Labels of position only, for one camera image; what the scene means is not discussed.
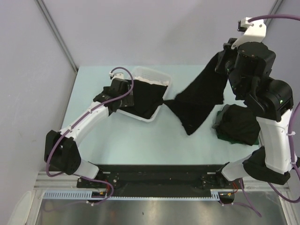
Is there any white plastic laundry basket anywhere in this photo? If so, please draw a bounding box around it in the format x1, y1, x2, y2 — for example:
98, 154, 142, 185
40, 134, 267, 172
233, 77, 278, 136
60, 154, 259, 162
117, 67, 173, 122

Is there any black t shirt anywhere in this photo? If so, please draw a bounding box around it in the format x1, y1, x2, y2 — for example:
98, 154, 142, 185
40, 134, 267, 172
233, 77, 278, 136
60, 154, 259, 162
164, 54, 227, 135

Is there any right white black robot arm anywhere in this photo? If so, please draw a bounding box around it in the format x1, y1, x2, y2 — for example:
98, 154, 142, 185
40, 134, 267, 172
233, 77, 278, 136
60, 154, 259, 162
215, 38, 296, 188

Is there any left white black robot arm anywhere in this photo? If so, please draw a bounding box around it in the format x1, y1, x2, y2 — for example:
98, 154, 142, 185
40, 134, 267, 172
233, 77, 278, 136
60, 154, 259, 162
44, 78, 134, 188

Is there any black folded shirt on stack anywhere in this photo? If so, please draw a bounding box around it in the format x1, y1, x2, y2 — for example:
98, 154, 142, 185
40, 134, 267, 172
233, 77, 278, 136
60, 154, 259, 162
215, 104, 260, 146

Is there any white cloth in basket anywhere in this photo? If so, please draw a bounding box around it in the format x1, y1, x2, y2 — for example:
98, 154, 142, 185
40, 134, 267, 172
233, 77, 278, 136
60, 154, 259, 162
134, 76, 169, 86

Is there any grey folded shirt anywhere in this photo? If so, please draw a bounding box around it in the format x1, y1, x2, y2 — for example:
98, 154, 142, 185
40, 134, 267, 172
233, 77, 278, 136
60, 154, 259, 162
212, 104, 230, 129

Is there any green folded shirt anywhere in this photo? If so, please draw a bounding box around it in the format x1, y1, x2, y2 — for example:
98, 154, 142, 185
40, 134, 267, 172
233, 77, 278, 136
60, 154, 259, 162
216, 111, 259, 146

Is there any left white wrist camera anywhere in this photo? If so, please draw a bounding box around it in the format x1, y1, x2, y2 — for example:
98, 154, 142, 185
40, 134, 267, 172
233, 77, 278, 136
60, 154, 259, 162
109, 72, 124, 80

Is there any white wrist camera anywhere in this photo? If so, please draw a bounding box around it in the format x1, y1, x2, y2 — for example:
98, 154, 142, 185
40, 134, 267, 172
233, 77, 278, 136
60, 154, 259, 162
109, 72, 124, 80
231, 17, 267, 49

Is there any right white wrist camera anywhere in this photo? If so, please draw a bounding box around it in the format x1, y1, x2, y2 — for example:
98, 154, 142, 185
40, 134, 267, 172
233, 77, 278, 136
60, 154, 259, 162
231, 17, 267, 49

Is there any right aluminium corner post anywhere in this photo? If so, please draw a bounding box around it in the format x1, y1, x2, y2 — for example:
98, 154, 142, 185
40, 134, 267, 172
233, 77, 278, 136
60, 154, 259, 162
264, 0, 284, 27

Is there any aluminium corner post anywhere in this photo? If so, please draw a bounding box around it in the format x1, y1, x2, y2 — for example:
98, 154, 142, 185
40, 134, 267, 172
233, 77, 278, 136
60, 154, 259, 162
34, 0, 79, 74
264, 0, 284, 27

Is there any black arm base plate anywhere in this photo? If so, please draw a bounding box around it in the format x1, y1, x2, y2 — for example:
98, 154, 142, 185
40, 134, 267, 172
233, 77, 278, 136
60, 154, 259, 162
76, 165, 240, 200

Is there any light blue cable duct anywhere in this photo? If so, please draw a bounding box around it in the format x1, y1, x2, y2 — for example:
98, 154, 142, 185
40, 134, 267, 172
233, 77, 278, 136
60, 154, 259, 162
43, 189, 221, 200

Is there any left aluminium corner post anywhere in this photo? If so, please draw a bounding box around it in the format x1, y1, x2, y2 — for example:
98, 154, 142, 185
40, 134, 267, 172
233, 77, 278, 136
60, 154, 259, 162
34, 0, 79, 74

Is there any aluminium frame rail front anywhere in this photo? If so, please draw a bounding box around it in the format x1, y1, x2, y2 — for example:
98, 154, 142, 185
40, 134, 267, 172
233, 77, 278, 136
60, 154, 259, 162
32, 171, 300, 191

